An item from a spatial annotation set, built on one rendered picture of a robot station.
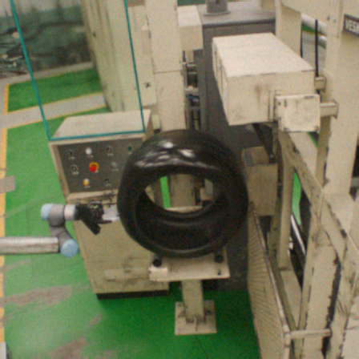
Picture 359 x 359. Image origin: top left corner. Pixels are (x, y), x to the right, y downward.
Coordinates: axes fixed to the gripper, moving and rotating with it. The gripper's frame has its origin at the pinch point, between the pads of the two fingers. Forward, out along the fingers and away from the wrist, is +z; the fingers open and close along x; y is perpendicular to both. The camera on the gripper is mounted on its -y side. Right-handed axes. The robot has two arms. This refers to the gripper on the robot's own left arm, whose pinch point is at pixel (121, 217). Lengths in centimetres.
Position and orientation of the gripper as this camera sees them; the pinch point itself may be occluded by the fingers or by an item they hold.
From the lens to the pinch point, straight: 173.5
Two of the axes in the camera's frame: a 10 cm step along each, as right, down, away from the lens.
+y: 0.2, -8.5, -5.2
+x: 0.1, -5.2, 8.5
